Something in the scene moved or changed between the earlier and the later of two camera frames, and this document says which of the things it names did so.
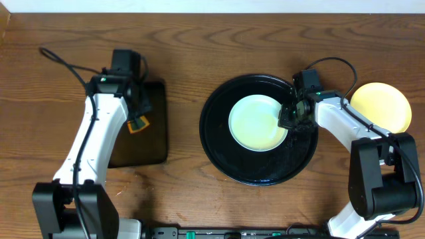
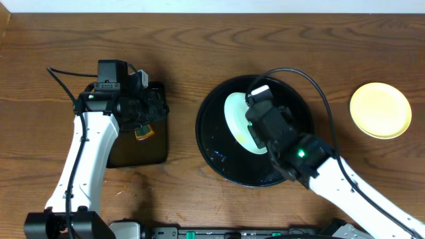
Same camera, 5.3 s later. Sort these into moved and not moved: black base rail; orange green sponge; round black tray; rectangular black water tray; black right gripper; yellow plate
Moved: orange green sponge; black right gripper
Not moved: round black tray; yellow plate; rectangular black water tray; black base rail
